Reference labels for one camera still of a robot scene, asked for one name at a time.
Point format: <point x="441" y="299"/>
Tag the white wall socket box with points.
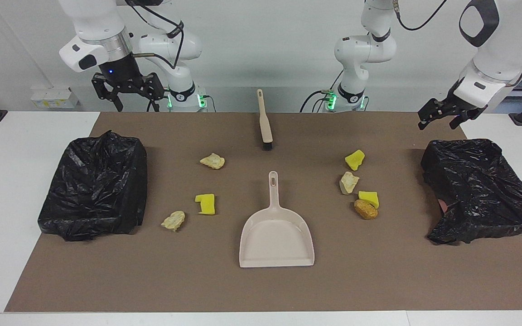
<point x="55" y="98"/>

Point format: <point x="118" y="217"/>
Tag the yellow sponge wedge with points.
<point x="369" y="197"/>

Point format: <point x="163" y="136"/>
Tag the beige hand brush black bristles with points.
<point x="265" y="127"/>

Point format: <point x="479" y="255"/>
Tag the beige paper ball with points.
<point x="173" y="220"/>
<point x="212" y="161"/>

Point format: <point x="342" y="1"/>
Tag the brown table mat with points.
<point x="261" y="290"/>

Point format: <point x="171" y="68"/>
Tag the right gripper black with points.
<point x="120" y="74"/>

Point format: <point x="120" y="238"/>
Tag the beige plastic dustpan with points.
<point x="277" y="240"/>

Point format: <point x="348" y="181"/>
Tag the chunky yellow sponge piece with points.
<point x="355" y="159"/>

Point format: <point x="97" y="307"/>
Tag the black bag lined bin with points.
<point x="93" y="190"/>
<point x="478" y="190"/>

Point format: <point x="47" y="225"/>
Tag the white beige foam chunk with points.
<point x="348" y="182"/>

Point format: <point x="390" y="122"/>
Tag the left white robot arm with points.
<point x="365" y="50"/>

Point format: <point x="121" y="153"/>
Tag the brown bread roll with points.
<point x="365" y="210"/>

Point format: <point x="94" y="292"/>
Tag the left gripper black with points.
<point x="462" y="106"/>

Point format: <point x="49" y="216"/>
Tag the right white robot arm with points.
<point x="98" y="22"/>

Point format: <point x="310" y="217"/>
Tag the notched yellow sponge block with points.
<point x="206" y="206"/>

